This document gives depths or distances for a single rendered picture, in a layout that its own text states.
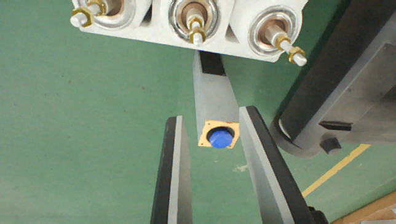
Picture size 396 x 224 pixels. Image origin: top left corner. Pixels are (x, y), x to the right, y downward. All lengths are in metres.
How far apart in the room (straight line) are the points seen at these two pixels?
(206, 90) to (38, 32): 0.50
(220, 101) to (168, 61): 0.29
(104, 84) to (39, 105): 0.28
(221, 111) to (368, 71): 0.37
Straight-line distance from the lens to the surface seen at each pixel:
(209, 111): 0.32
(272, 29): 0.30
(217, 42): 0.38
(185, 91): 0.65
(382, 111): 0.77
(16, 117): 0.98
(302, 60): 0.24
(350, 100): 0.61
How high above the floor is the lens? 0.52
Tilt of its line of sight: 47 degrees down
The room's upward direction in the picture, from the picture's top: 175 degrees clockwise
